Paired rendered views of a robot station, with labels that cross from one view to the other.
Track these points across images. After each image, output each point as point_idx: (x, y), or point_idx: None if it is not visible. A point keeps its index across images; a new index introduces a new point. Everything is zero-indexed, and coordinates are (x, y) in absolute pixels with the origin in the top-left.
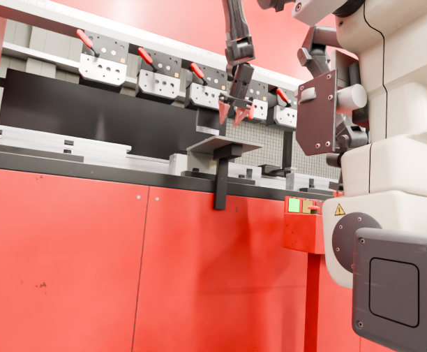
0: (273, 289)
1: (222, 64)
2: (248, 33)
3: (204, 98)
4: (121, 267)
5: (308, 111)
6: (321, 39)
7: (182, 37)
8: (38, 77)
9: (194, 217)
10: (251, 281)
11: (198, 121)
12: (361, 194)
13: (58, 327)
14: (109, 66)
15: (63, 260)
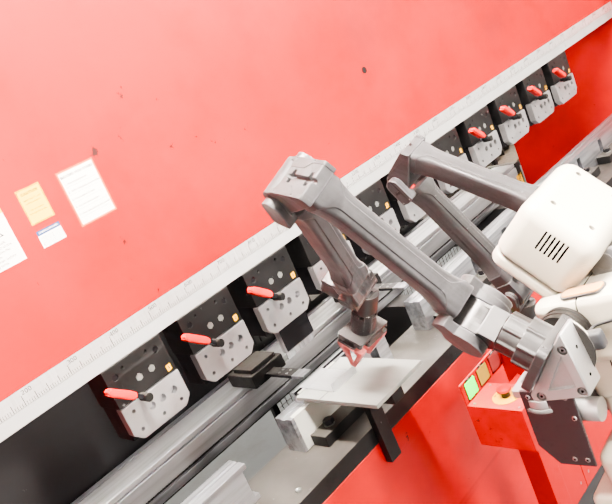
0: (479, 480)
1: (273, 240)
2: (367, 271)
3: (282, 314)
4: None
5: (547, 422)
6: (425, 172)
7: (208, 253)
8: None
9: (376, 491)
10: (457, 495)
11: (286, 347)
12: None
13: None
14: (161, 393)
15: None
